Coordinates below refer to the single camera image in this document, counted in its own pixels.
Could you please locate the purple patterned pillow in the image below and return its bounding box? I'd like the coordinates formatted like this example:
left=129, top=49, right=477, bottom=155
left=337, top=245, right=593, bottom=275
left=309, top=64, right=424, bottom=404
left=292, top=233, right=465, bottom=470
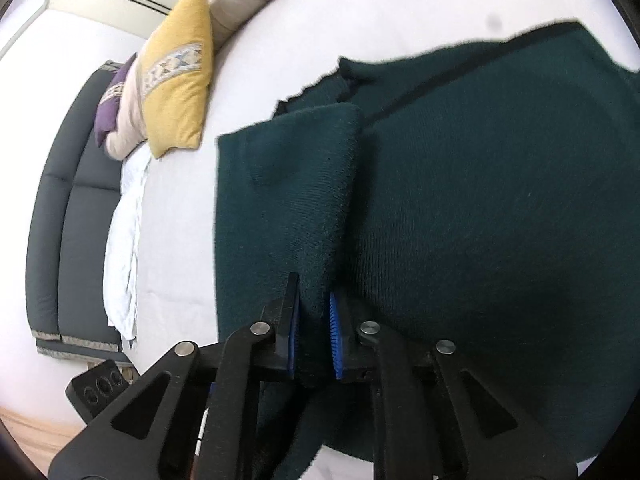
left=94, top=52, right=138, bottom=148

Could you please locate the grey padded headboard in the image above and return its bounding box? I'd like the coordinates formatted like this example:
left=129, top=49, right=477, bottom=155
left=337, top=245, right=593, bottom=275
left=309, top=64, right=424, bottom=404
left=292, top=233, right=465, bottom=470
left=25, top=60, right=132, bottom=361

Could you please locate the yellow patterned pillow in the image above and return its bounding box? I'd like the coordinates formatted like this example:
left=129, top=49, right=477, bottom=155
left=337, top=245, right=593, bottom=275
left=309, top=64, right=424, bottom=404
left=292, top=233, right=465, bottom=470
left=136, top=0, right=215, bottom=160

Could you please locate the bed with white sheet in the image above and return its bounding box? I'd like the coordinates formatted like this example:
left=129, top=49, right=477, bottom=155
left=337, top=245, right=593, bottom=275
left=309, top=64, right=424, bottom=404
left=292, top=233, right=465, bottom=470
left=120, top=0, right=640, bottom=480

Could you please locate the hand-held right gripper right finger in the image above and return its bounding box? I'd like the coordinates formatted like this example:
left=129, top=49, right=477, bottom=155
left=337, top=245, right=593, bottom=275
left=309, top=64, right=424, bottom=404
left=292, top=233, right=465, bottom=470
left=327, top=291, right=578, bottom=480

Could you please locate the dark green sweater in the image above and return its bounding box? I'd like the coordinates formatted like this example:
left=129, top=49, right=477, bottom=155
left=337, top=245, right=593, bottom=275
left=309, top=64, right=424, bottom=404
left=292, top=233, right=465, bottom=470
left=214, top=20, right=640, bottom=480

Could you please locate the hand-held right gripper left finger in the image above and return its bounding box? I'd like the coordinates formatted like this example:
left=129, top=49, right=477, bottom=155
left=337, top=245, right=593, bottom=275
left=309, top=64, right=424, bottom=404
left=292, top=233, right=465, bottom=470
left=47, top=271, right=303, bottom=480

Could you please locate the white wrinkled pillowcase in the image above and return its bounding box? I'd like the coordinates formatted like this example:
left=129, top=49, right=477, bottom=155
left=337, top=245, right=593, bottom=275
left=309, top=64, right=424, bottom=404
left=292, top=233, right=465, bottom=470
left=102, top=147, right=153, bottom=351

